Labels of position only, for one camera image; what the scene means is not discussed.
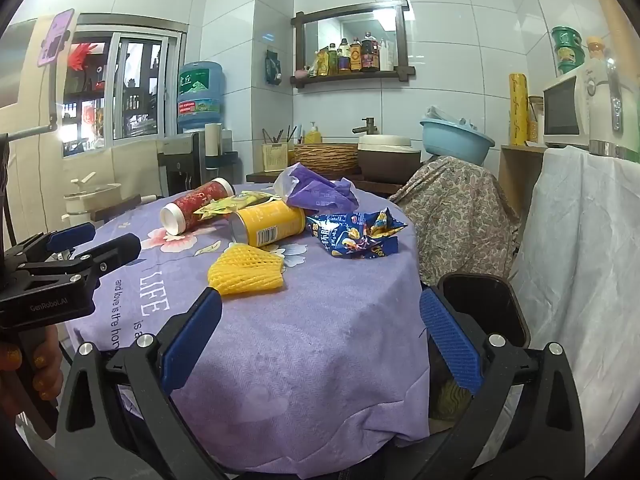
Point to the glass storage jar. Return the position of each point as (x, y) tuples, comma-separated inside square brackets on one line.
[(535, 120)]

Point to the yellow soap bottle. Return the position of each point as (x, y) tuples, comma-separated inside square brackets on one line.
[(313, 135)]

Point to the metal faucet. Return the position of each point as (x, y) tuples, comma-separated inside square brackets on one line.
[(365, 125)]

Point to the dark brown trash bin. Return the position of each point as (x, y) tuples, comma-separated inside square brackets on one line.
[(480, 300)]

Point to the brown and white wash basin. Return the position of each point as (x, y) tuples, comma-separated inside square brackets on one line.
[(387, 160)]

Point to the yellow cylindrical can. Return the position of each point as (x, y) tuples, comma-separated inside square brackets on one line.
[(270, 222)]

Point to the yellow wrapped roll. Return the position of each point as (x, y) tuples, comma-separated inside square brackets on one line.
[(518, 110)]

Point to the blue snack bag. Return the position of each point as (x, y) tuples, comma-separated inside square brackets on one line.
[(345, 237)]

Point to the sliding window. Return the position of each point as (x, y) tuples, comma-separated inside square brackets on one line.
[(145, 85)]

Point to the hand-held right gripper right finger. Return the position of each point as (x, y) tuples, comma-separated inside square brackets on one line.
[(450, 340)]

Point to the light blue plastic basin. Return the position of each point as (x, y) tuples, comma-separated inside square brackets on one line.
[(455, 140)]

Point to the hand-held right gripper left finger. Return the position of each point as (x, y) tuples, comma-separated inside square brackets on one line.
[(192, 340)]

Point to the orange capped bottle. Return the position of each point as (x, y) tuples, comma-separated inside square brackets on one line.
[(596, 47)]

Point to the beige utensil holder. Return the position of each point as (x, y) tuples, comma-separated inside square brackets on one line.
[(275, 157)]

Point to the dark wooden framed shelf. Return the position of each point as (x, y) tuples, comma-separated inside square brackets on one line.
[(300, 45)]

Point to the wicker basket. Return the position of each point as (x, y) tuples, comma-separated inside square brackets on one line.
[(325, 157)]

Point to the white electric kettle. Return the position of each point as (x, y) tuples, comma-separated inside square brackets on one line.
[(602, 110)]

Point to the water dispenser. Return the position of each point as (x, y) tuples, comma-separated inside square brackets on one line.
[(175, 160)]

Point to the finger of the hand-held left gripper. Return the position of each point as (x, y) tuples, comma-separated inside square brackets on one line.
[(72, 236), (115, 252)]

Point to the yellow foam fruit net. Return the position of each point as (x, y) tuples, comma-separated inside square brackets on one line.
[(245, 270)]

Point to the row of condiment bottles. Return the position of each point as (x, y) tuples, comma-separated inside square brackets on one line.
[(355, 57)]

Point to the white microwave oven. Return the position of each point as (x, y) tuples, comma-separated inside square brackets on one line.
[(562, 105)]

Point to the paisley patterned cloth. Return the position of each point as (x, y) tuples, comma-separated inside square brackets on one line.
[(460, 215)]

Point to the white cover cloth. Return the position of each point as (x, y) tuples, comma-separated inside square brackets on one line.
[(580, 260)]

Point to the yellow snack packet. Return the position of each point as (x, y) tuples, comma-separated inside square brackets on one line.
[(220, 206)]

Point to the purple phone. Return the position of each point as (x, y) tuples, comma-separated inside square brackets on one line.
[(57, 35)]

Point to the wooden cabinet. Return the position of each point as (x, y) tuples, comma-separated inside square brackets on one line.
[(515, 175)]

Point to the red artificial flower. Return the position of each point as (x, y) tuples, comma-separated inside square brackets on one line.
[(82, 57)]

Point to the purple floral tablecloth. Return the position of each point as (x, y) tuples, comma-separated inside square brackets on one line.
[(310, 350)]

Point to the person's left hand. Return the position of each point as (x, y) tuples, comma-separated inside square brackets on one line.
[(50, 360)]

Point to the purple plastic wrapper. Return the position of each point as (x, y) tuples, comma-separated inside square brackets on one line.
[(315, 190)]

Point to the dark wall pouch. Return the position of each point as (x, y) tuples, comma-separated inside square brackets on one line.
[(273, 67)]

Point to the red cylindrical can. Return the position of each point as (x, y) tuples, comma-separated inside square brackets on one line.
[(195, 205)]

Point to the blue water jug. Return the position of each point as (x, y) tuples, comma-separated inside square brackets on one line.
[(200, 95)]

